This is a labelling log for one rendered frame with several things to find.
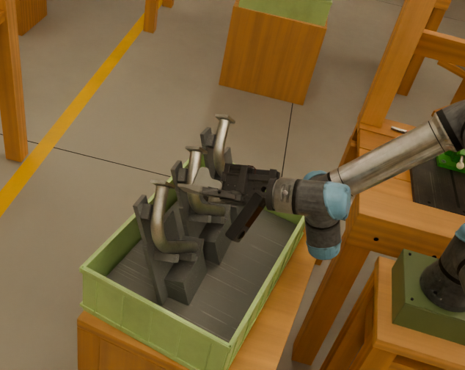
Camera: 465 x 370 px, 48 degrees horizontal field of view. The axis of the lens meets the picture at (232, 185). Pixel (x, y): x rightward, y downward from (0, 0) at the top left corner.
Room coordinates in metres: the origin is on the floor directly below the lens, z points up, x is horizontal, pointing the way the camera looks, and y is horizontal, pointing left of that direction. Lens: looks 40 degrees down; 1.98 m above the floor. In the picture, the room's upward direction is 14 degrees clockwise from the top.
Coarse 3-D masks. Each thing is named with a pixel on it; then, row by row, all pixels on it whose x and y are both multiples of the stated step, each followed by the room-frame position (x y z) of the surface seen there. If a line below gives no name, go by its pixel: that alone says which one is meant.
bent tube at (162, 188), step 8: (160, 184) 0.90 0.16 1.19; (168, 184) 0.90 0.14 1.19; (160, 192) 0.89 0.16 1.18; (160, 200) 0.88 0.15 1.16; (152, 208) 0.87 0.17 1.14; (160, 208) 0.86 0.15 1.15; (152, 216) 0.85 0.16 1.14; (160, 216) 0.85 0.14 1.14; (152, 224) 0.84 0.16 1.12; (160, 224) 0.84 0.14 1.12; (152, 232) 0.83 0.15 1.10; (160, 232) 0.84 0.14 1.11; (160, 240) 0.83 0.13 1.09; (160, 248) 0.83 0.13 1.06; (168, 248) 0.84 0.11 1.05; (176, 248) 0.87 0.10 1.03; (184, 248) 0.91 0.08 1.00; (192, 248) 0.94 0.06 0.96
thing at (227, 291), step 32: (256, 224) 1.22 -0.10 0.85; (288, 224) 1.25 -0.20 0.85; (128, 256) 0.97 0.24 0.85; (224, 256) 1.05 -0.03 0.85; (256, 256) 1.08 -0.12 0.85; (128, 288) 0.86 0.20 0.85; (224, 288) 0.94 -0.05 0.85; (256, 288) 0.96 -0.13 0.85; (192, 320) 0.81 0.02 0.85; (224, 320) 0.83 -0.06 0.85
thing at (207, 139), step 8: (208, 128) 1.22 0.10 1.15; (200, 136) 1.19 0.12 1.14; (208, 136) 1.21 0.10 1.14; (208, 144) 1.19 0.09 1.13; (208, 152) 1.20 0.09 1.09; (224, 152) 1.29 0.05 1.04; (208, 160) 1.19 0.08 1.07; (224, 160) 1.27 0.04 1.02; (208, 168) 1.18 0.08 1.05; (232, 208) 1.18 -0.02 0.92; (240, 208) 1.20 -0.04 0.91; (232, 216) 1.18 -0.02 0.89
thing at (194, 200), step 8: (192, 152) 1.06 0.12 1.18; (200, 152) 1.07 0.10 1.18; (192, 160) 1.05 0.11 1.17; (200, 160) 1.06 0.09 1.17; (192, 168) 1.03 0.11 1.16; (192, 176) 1.02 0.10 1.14; (192, 200) 0.99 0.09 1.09; (200, 200) 1.01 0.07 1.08; (192, 208) 1.00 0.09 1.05; (200, 208) 1.00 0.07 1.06; (208, 208) 1.04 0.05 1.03; (216, 208) 1.08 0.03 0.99; (224, 208) 1.14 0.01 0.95
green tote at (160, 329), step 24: (168, 192) 1.18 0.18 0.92; (288, 216) 1.27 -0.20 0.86; (120, 240) 0.95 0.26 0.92; (288, 240) 1.06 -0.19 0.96; (96, 264) 0.85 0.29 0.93; (96, 288) 0.79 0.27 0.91; (120, 288) 0.77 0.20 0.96; (264, 288) 0.87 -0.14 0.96; (96, 312) 0.79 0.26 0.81; (120, 312) 0.77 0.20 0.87; (144, 312) 0.75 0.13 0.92; (168, 312) 0.74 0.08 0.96; (144, 336) 0.75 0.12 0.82; (168, 336) 0.73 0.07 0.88; (192, 336) 0.71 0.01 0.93; (240, 336) 0.76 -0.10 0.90; (192, 360) 0.71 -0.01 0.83; (216, 360) 0.69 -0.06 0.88
